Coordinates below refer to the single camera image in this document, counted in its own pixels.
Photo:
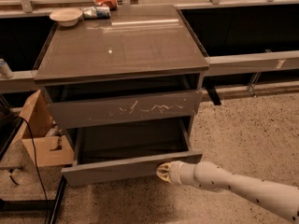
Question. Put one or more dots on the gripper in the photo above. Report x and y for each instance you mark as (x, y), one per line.
(177, 172)

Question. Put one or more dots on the grey drawer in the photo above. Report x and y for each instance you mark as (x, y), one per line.
(124, 109)
(128, 150)

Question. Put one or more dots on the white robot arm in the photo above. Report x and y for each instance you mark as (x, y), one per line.
(280, 199)

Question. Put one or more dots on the grey drawer cabinet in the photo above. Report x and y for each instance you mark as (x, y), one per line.
(136, 51)

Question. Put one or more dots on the grey top drawer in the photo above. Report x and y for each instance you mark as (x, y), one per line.
(124, 109)

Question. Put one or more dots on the cardboard box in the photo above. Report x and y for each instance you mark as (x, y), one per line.
(43, 148)

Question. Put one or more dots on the red snack bag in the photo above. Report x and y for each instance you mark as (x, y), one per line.
(112, 4)

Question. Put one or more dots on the white bowl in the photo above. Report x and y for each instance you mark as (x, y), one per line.
(66, 17)

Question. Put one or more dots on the white can on ledge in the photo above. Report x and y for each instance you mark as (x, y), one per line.
(5, 70)

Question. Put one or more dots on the black stand frame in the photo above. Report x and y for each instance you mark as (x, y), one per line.
(51, 207)

